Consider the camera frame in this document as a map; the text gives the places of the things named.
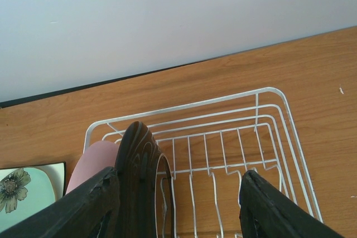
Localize pink plate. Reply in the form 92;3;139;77
66;140;119;194

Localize square grey black-edged plate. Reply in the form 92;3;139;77
1;162;66;201

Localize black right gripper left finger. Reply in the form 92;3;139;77
1;167;120;237

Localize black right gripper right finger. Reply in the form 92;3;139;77
239;170;341;237

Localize white wire dish rack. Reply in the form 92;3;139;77
84;87;322;237

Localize dark round plate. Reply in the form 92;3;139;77
115;121;175;237

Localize teal floral round plate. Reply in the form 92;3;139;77
1;167;56;231

